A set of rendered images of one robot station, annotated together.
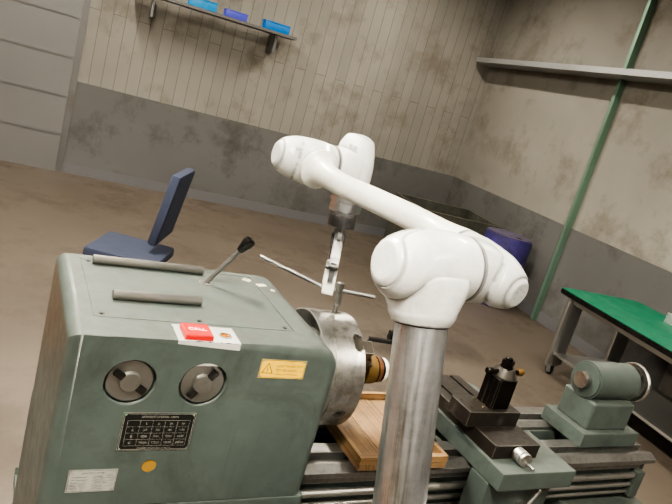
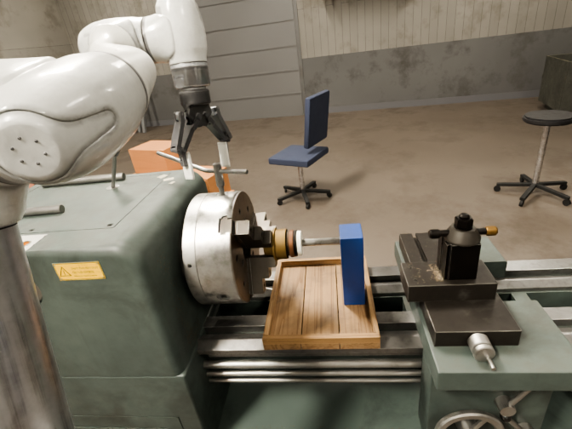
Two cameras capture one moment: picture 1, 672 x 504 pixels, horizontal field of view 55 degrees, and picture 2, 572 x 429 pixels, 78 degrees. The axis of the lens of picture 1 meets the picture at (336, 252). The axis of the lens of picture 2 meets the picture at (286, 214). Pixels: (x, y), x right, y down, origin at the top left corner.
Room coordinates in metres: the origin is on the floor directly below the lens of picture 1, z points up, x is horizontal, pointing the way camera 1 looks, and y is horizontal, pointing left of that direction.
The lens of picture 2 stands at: (1.08, -0.72, 1.60)
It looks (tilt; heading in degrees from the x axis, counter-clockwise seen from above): 27 degrees down; 38
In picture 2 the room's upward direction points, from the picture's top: 8 degrees counter-clockwise
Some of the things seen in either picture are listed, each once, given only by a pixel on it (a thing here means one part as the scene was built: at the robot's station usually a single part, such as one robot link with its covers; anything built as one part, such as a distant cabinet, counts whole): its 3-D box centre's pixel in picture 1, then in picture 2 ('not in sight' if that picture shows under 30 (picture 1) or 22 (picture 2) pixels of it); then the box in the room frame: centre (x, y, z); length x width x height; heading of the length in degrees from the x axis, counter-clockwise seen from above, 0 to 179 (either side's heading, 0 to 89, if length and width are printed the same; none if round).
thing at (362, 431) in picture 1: (374, 427); (321, 296); (1.78, -0.26, 0.89); 0.36 x 0.30 x 0.04; 29
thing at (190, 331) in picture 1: (196, 333); not in sight; (1.24, 0.23, 1.26); 0.06 x 0.06 x 0.02; 29
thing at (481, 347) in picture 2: (524, 459); (483, 351); (1.72, -0.70, 0.95); 0.07 x 0.04 x 0.04; 29
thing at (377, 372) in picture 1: (366, 368); (281, 243); (1.73, -0.18, 1.08); 0.09 x 0.09 x 0.09; 29
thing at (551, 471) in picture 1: (483, 430); (466, 298); (1.95, -0.63, 0.90); 0.53 x 0.30 x 0.06; 29
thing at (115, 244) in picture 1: (135, 245); (300, 150); (3.96, 1.26, 0.53); 0.61 x 0.59 x 1.06; 113
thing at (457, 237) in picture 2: (505, 371); (462, 231); (1.88, -0.61, 1.14); 0.08 x 0.08 x 0.03
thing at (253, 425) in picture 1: (178, 370); (100, 263); (1.44, 0.29, 1.06); 0.59 x 0.48 x 0.39; 119
